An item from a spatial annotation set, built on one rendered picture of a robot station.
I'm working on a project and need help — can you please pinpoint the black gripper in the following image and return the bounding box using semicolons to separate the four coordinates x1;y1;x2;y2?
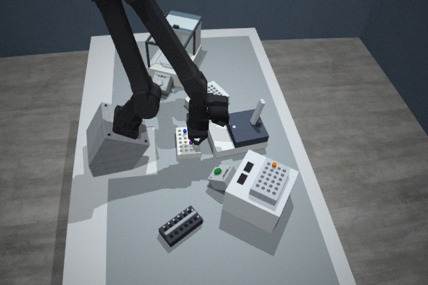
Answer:
187;113;208;145

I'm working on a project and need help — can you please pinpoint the white block with round holes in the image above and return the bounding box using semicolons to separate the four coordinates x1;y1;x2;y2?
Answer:
185;81;229;108

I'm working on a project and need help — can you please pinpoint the grey bench mat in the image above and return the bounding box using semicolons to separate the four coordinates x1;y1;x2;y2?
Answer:
106;35;340;285

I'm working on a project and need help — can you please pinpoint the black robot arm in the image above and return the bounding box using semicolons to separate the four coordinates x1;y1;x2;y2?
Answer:
91;0;229;139

